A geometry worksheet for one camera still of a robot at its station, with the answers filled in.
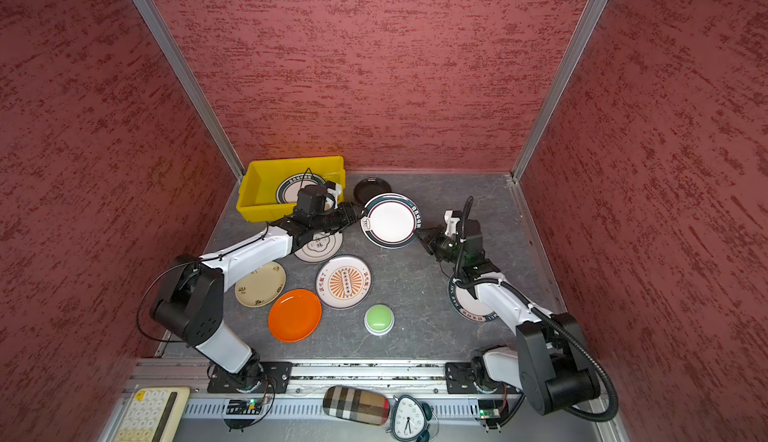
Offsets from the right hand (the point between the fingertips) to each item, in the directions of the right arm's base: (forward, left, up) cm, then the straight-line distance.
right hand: (409, 236), depth 83 cm
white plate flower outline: (+7, +28, -16) cm, 33 cm away
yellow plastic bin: (+34, +57, -13) cm, 68 cm away
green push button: (-18, +9, -15) cm, 25 cm away
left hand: (+6, +13, 0) cm, 14 cm away
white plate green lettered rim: (-15, -16, -15) cm, 27 cm away
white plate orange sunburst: (-6, +21, -16) cm, 27 cm away
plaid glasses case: (-38, +15, -13) cm, 43 cm away
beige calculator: (-38, +62, -13) cm, 74 cm away
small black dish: (+32, +14, -14) cm, 37 cm away
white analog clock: (-41, +2, -12) cm, 43 cm away
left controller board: (-37, +43, -17) cm, 60 cm away
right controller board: (-39, -18, -17) cm, 47 cm away
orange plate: (-16, +34, -14) cm, 40 cm away
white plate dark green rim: (+6, +5, 0) cm, 7 cm away
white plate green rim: (+31, +45, -14) cm, 56 cm away
